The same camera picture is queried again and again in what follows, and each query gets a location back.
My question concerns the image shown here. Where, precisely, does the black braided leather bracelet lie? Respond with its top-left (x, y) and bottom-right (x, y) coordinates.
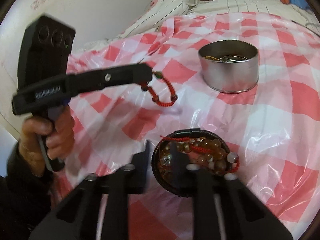
top-left (151, 128), bottom-right (232, 198)

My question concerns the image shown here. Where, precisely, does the red cord beaded bracelet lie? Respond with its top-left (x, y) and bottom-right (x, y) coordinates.
top-left (139, 71), bottom-right (179, 107)

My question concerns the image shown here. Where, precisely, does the person's left hand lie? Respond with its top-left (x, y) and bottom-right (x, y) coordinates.
top-left (18, 106), bottom-right (75, 177)

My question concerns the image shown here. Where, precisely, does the red white checkered plastic sheet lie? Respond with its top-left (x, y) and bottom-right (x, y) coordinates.
top-left (53, 12), bottom-right (319, 239)

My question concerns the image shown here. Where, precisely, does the white striped bed sheet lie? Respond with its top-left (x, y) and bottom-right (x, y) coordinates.
top-left (77, 0), bottom-right (319, 52)

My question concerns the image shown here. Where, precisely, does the round silver metal tin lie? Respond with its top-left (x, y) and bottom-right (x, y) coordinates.
top-left (198, 40), bottom-right (259, 94)

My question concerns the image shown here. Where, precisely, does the silver metal bangle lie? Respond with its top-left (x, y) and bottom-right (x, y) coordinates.
top-left (219, 55), bottom-right (248, 62)

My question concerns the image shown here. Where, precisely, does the red knotted cord bracelet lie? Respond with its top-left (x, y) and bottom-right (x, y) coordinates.
top-left (159, 135), bottom-right (240, 174)

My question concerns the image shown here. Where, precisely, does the amber bead bracelet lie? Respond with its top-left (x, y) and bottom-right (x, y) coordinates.
top-left (159, 138), bottom-right (228, 178)

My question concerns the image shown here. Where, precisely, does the white bead bracelet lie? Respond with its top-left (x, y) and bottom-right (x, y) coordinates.
top-left (186, 151), bottom-right (239, 181)

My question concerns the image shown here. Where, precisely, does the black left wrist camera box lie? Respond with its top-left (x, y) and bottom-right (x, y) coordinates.
top-left (17, 15), bottom-right (76, 89)

